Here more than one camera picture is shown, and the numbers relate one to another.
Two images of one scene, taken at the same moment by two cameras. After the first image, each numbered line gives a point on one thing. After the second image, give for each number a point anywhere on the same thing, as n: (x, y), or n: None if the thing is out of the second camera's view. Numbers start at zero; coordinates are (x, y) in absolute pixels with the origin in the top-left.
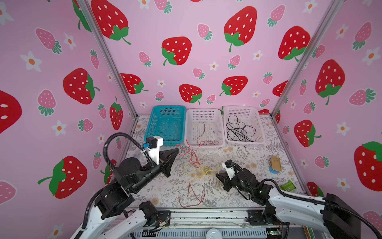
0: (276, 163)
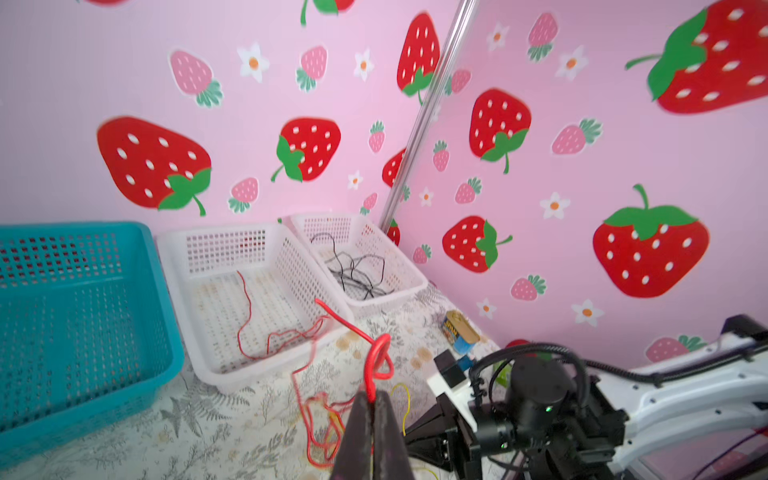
0: (459, 332)
